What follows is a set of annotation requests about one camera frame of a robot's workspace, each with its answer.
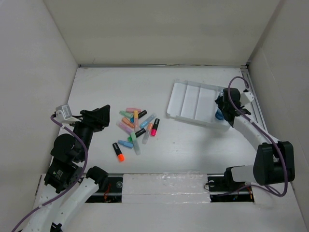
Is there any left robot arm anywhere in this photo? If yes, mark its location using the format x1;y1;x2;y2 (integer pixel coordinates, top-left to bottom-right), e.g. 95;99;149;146
13;105;110;232

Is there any black orange highlighter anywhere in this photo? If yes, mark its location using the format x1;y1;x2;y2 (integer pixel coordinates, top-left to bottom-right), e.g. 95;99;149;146
112;143;125;162

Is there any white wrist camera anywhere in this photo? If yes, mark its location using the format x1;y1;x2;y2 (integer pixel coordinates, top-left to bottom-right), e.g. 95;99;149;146
240;91;254;105
56;104;72;122

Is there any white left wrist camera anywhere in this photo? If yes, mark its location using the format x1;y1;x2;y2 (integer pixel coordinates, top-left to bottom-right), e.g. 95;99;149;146
56;104;72;122

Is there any black blue highlighter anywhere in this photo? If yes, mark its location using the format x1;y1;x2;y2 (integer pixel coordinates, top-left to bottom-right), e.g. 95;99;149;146
130;110;147;123

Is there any pastel blue short highlighter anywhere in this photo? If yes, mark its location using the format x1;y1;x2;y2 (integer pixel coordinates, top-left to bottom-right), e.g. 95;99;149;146
118;140;134;149

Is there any aluminium rail right side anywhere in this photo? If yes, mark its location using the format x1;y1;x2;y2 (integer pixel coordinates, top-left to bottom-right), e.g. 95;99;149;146
241;65;281;172

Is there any pastel green clear highlighter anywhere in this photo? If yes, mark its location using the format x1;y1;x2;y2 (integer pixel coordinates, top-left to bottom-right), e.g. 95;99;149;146
130;132;141;155

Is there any pastel yellow clear highlighter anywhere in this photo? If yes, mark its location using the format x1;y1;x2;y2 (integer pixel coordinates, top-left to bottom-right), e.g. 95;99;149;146
133;110;139;131

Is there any pastel pink highlighter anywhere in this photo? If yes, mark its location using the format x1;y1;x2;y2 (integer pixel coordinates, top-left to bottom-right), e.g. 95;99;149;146
126;108;141;113

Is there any black pink highlighter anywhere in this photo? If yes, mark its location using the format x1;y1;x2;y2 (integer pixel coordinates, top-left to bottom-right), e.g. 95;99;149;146
150;118;160;137

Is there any aluminium rail back edge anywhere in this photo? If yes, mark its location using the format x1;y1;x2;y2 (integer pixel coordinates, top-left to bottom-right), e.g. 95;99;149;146
79;62;251;68

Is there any black green highlighter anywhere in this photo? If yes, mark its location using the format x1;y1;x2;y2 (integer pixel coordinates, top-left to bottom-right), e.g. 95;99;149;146
127;128;146;142

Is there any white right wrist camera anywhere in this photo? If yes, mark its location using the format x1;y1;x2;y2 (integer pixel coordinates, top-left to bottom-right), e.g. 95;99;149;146
240;91;254;105

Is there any white divided organizer tray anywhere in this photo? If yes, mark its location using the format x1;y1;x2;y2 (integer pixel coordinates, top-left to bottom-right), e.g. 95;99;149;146
167;80;230;131

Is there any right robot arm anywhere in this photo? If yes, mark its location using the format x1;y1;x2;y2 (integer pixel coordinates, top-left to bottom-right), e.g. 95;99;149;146
215;88;295;191

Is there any pastel orange clear highlighter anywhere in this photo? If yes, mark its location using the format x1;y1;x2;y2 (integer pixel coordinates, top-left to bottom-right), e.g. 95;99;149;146
142;123;153;145

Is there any pastel orange short highlighter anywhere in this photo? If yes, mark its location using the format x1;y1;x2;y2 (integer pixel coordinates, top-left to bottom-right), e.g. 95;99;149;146
121;117;134;128

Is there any pastel green short highlighter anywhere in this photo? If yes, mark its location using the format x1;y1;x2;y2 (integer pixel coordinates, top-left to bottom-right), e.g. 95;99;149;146
119;111;134;119

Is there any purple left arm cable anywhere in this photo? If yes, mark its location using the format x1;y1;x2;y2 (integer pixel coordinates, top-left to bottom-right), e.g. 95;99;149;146
11;115;89;232

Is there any pastel blue clear highlighter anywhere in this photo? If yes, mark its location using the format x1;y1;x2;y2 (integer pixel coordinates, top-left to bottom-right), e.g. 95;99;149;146
140;113;156;129

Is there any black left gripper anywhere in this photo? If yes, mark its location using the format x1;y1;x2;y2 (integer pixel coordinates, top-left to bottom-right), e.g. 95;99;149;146
68;104;111;160

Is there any pastel purple highlighter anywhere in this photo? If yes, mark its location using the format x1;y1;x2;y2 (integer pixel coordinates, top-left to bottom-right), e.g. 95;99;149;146
116;121;133;135

